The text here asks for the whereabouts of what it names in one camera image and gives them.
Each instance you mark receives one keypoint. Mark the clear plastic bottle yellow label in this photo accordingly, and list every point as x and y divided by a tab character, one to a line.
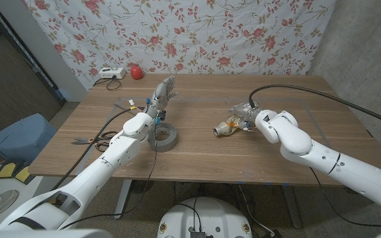
225	127

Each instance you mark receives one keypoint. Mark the red ball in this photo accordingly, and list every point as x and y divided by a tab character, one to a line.
136	73

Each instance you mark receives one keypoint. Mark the white table leg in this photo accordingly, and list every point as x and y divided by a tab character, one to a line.
123	198

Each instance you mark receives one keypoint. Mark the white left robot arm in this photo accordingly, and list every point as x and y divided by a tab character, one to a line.
104	168

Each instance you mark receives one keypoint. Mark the floral backdrop cloth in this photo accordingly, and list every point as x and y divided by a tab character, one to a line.
194	33

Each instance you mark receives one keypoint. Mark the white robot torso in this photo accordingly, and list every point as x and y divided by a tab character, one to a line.
207	218

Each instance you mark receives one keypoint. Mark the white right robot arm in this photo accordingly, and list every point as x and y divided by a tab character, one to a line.
342	165

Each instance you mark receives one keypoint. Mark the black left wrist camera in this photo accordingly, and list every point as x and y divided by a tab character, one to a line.
161	116

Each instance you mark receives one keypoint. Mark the white power strip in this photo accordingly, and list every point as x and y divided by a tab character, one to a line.
111	73

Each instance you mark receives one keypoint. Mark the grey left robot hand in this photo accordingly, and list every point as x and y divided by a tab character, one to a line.
160	99

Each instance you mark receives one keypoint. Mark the black round disc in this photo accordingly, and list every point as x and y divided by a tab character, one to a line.
142	186

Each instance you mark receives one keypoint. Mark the grey duct tape roll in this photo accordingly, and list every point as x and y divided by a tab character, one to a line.
170	144

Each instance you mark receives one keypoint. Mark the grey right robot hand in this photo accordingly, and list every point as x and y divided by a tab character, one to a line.
246	114

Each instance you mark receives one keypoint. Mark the yellow black slipper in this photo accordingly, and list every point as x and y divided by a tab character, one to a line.
6	169
25	174

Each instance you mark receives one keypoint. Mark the grey table leg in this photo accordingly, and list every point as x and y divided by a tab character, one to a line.
292	208

